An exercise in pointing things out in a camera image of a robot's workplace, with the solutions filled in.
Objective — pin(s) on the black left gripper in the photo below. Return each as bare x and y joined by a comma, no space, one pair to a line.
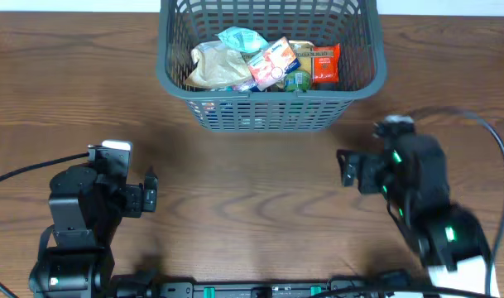
141,199

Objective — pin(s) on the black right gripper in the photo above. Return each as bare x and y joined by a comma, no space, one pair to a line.
369,165

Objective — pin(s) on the green capped small bottle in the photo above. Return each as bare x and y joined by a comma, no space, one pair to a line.
297,81

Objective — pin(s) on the orange San Remo spaghetti pack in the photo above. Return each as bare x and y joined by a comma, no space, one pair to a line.
325,64

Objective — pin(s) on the Kleenex pocket tissue multipack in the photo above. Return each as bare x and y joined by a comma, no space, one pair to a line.
272,64

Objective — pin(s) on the beige paper pouch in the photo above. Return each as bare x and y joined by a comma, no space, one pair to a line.
216,66

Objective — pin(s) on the small teal packet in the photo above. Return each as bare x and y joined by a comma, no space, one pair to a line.
242,39

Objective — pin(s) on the Nescafe Gold coffee bag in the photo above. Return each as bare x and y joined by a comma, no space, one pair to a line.
303,51

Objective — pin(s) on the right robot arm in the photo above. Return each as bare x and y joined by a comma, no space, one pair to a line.
449,238

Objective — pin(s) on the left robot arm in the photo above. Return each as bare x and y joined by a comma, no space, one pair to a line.
73,264

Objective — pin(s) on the grey plastic lattice basket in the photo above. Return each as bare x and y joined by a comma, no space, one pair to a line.
355,25

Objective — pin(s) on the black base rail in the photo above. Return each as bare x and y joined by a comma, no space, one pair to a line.
151,285

